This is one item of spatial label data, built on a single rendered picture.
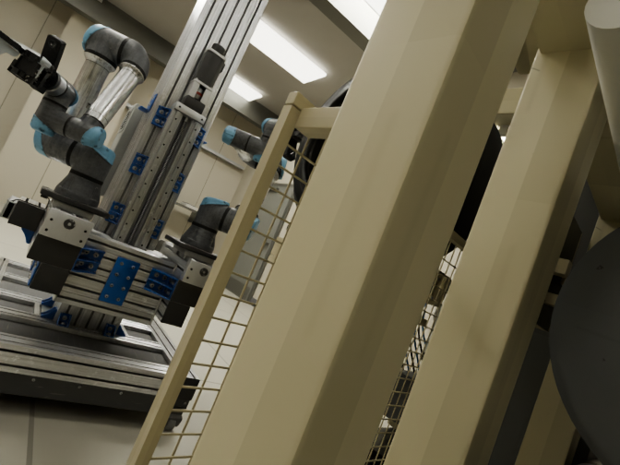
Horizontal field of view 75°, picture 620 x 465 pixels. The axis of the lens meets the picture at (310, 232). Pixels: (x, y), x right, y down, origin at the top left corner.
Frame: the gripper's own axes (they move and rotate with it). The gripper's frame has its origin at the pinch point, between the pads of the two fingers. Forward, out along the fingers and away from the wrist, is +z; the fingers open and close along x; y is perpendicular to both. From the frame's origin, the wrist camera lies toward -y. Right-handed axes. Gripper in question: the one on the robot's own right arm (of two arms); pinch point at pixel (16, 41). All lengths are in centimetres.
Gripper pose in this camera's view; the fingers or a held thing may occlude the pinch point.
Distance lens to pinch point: 141.3
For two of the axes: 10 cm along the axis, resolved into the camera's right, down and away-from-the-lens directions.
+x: -8.5, -5.2, -1.2
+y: -5.0, 8.5, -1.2
